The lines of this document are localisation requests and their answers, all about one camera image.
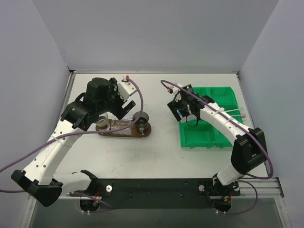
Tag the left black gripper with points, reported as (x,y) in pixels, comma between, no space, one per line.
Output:
(119,110)

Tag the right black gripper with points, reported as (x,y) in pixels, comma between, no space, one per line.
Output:
(174,109)

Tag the clear acrylic organizer box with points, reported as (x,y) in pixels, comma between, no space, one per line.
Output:
(122,127)

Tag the black cylindrical cup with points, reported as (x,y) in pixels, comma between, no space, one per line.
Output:
(142,123)

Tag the clear plastic cup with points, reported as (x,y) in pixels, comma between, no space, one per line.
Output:
(102,123)

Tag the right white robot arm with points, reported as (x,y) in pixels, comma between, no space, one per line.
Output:
(249,145)

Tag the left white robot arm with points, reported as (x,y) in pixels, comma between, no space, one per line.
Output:
(38,178)

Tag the blue white toothpaste tube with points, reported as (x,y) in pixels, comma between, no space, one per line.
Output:
(180,113)

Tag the brown oval wooden tray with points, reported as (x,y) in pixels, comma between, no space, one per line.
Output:
(132,131)

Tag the pink toothbrush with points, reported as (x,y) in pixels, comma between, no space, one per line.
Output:
(239,115)

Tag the green plastic divided bin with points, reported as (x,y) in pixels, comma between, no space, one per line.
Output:
(202,134)

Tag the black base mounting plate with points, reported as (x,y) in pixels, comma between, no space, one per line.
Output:
(154,193)

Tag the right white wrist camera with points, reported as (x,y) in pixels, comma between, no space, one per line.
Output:
(175,92)

